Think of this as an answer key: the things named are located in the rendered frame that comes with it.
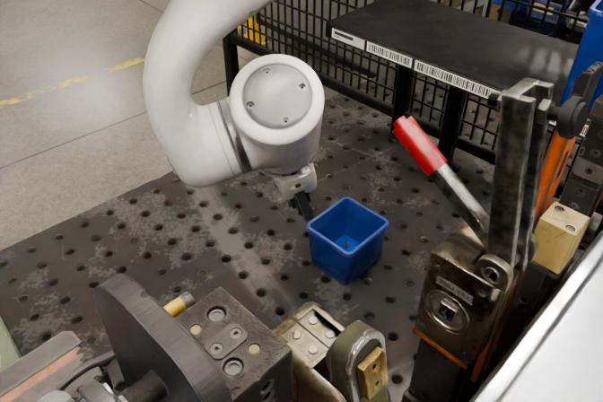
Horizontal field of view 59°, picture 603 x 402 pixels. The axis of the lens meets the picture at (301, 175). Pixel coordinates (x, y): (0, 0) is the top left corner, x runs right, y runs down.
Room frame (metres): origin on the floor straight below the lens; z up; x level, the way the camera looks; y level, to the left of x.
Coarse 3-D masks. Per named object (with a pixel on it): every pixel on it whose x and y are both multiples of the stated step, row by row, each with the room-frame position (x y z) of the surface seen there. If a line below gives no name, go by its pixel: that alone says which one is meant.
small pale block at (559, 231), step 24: (552, 216) 0.36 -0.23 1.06; (576, 216) 0.36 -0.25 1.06; (552, 240) 0.34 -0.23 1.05; (576, 240) 0.34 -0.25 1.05; (528, 264) 0.35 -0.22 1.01; (552, 264) 0.34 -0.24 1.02; (528, 288) 0.35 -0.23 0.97; (552, 288) 0.35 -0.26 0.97; (528, 312) 0.34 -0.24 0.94; (504, 336) 0.35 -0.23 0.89; (480, 384) 0.36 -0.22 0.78
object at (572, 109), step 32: (512, 96) 0.32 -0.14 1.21; (544, 96) 0.33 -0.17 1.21; (576, 96) 0.31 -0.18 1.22; (512, 128) 0.31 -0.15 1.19; (544, 128) 0.32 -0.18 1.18; (576, 128) 0.29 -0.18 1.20; (512, 160) 0.31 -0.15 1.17; (512, 192) 0.30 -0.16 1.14; (512, 224) 0.30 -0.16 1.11; (512, 256) 0.29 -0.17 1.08
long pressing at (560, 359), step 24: (600, 240) 0.39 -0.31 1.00; (576, 264) 0.36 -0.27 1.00; (600, 264) 0.36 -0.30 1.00; (576, 288) 0.32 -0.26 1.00; (600, 288) 0.33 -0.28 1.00; (552, 312) 0.30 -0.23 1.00; (576, 312) 0.30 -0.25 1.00; (600, 312) 0.30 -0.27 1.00; (528, 336) 0.27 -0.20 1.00; (552, 336) 0.27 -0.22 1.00; (576, 336) 0.27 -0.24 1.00; (600, 336) 0.27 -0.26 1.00; (504, 360) 0.25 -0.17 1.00; (528, 360) 0.25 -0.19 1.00; (552, 360) 0.25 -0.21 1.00; (576, 360) 0.25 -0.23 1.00; (600, 360) 0.25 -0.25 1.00; (504, 384) 0.23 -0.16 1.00; (528, 384) 0.23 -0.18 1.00; (552, 384) 0.23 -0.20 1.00; (576, 384) 0.23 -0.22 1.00; (600, 384) 0.23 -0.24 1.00
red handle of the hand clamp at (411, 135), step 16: (400, 128) 0.38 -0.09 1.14; (416, 128) 0.38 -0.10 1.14; (416, 144) 0.37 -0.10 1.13; (432, 144) 0.37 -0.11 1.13; (416, 160) 0.37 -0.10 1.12; (432, 160) 0.36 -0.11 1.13; (432, 176) 0.36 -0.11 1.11; (448, 176) 0.36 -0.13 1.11; (448, 192) 0.35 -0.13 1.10; (464, 192) 0.35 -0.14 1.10; (464, 208) 0.34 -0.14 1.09; (480, 208) 0.34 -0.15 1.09; (480, 224) 0.32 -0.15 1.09
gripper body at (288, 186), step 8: (312, 168) 0.49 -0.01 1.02; (288, 176) 0.48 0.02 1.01; (296, 176) 0.48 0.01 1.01; (304, 176) 0.48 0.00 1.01; (312, 176) 0.49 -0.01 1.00; (280, 184) 0.48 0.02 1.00; (288, 184) 0.48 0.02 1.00; (296, 184) 0.49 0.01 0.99; (304, 184) 0.50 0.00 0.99; (312, 184) 0.51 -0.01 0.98; (288, 192) 0.50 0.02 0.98; (296, 192) 0.50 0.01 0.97
